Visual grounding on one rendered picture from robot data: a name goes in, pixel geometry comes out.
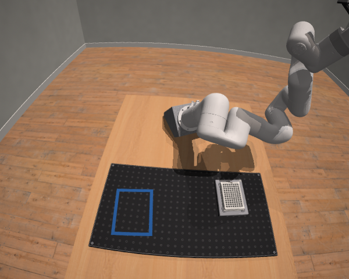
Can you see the blue tape outline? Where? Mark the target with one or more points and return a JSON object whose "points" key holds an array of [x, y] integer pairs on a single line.
{"points": [[150, 213]]}

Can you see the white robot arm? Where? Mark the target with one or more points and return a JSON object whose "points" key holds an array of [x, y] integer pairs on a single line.
{"points": [[215, 123]]}

